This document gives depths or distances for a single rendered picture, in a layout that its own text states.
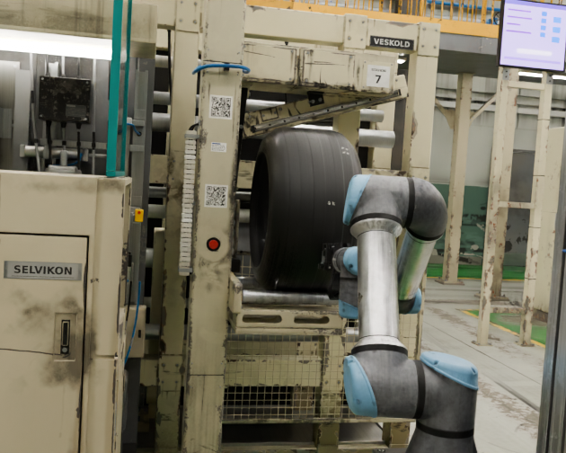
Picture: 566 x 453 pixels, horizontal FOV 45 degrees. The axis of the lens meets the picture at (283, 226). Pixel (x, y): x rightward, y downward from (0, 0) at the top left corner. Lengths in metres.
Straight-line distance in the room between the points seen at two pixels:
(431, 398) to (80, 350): 0.71
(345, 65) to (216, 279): 0.95
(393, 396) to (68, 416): 0.66
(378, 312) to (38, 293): 0.69
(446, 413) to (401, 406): 0.09
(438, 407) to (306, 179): 0.96
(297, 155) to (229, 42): 0.44
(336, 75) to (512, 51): 3.56
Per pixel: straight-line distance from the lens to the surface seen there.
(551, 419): 1.38
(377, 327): 1.42
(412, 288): 1.80
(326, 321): 2.32
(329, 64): 2.63
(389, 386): 1.37
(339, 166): 2.17
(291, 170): 2.13
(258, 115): 2.69
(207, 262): 2.28
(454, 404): 1.41
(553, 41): 6.26
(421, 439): 1.45
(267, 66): 2.58
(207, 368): 2.35
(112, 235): 1.43
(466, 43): 8.45
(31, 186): 1.44
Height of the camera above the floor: 1.28
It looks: 4 degrees down
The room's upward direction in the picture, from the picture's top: 3 degrees clockwise
